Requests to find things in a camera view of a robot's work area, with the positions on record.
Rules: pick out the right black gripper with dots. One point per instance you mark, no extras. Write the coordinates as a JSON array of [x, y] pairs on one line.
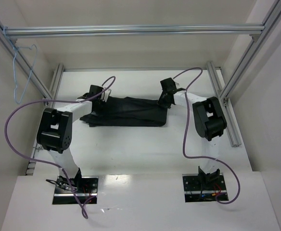
[[165, 97]]

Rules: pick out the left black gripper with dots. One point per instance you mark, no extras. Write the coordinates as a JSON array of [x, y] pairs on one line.
[[98, 103]]

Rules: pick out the black trousers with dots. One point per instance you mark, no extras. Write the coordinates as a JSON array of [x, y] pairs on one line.
[[128, 112]]

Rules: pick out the light blue wire hanger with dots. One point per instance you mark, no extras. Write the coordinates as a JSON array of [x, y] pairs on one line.
[[17, 96]]

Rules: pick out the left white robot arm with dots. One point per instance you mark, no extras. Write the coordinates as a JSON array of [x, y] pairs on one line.
[[55, 133]]

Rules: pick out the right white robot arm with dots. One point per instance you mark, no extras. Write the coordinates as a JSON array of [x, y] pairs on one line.
[[209, 122]]

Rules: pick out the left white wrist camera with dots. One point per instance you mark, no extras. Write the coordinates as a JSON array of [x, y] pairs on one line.
[[105, 95]]

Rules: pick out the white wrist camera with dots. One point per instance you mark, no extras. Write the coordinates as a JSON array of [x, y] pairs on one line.
[[177, 85], [105, 95]]

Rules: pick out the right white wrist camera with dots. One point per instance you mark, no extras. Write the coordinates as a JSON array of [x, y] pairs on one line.
[[177, 85]]

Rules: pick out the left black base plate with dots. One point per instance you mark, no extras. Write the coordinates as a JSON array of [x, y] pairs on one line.
[[87, 192]]

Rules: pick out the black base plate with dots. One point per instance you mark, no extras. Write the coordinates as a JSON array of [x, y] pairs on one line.
[[87, 192], [195, 192]]

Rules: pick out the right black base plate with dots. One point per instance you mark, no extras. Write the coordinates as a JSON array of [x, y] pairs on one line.
[[195, 192]]

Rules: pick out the aluminium frame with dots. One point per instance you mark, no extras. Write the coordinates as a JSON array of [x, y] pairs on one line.
[[258, 32]]

